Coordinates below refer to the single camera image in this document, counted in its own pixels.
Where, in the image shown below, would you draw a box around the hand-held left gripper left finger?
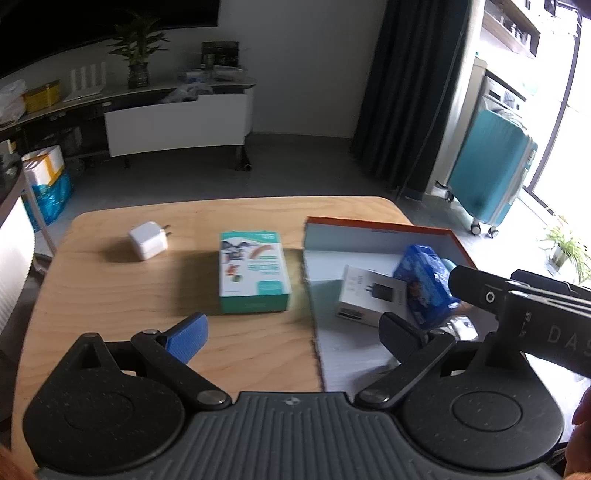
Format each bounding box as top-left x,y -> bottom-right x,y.
69,311 -> 232,411

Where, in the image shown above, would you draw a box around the small floor plant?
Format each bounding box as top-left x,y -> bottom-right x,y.
538,215 -> 591,273

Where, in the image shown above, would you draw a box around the blue plastic bag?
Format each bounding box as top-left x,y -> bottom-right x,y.
30,171 -> 75,232

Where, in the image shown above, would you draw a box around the white packets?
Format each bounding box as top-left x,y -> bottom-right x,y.
178,65 -> 247,86

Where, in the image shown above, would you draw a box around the person's right hand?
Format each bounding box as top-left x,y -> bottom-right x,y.
563,388 -> 591,480

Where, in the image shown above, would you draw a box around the white charger adapter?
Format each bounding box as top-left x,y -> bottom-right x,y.
128,222 -> 174,261

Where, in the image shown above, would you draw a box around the white router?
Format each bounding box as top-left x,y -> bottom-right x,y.
62,62 -> 109,102

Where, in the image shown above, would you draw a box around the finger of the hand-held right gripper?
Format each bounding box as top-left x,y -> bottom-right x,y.
508,269 -> 591,318
448,264 -> 509,322

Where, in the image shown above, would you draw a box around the white charger box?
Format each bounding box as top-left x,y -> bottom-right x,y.
335,264 -> 409,328

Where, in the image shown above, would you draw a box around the curved white ribbed counter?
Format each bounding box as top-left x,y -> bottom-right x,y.
0,194 -> 38,333

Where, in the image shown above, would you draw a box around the teal cardboard box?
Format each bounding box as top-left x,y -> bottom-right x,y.
218,231 -> 293,315

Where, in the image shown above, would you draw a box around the green and black box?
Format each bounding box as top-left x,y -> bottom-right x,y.
202,41 -> 241,70

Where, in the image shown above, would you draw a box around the white washing machine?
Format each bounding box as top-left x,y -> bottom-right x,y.
475,58 -> 529,121

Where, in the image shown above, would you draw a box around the orange-edged box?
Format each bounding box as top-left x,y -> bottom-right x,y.
302,216 -> 478,393

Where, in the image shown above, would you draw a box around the white rolling cabinet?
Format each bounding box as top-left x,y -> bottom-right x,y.
104,92 -> 254,172

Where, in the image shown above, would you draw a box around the white plastic bag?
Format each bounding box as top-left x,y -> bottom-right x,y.
0,79 -> 26,125

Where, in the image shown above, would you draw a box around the teal suitcase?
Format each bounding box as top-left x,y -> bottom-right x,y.
448,108 -> 539,238

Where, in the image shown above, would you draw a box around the white and yellow carton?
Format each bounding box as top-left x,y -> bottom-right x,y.
21,145 -> 65,185

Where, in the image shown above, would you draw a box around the yellow box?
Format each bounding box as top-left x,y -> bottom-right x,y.
22,79 -> 62,114

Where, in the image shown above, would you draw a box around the potted green plant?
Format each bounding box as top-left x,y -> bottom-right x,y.
108,11 -> 171,89

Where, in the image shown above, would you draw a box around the blue tissue packet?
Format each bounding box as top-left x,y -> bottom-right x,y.
392,244 -> 460,330

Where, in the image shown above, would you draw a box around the grey-blue plastic bag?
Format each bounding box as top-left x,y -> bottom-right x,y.
161,82 -> 215,104

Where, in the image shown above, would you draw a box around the black television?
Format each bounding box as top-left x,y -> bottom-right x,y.
0,0 -> 219,79

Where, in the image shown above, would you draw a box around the dark curtain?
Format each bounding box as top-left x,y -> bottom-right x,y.
348,0 -> 476,204

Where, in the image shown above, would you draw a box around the long television cabinet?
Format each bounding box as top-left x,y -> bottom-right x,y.
0,74 -> 258,158

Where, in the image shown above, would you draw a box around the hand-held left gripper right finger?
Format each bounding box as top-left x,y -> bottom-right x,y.
355,311 -> 532,411

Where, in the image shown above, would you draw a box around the wall shelf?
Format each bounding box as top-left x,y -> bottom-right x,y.
480,0 -> 573,58

